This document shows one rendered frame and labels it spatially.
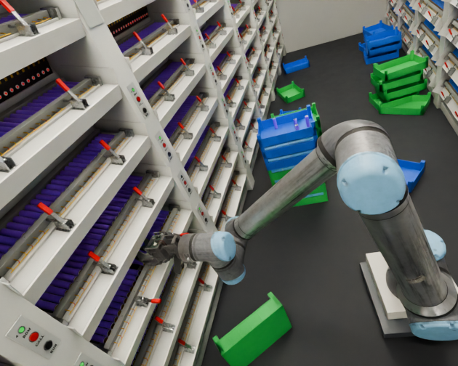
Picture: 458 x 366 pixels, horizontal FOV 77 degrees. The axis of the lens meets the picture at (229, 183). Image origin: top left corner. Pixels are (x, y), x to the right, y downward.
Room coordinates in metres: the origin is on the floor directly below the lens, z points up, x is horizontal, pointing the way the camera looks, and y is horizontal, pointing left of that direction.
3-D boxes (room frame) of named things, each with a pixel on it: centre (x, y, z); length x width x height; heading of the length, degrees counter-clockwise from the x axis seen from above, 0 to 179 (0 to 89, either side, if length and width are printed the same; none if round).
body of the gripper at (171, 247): (0.71, 0.28, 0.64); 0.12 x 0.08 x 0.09; 62
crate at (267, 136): (1.35, -0.41, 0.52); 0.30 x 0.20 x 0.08; 70
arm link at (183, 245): (0.67, 0.21, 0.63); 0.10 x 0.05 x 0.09; 152
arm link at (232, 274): (0.64, 0.11, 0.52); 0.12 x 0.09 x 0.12; 153
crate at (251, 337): (0.60, 0.15, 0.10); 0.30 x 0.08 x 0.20; 106
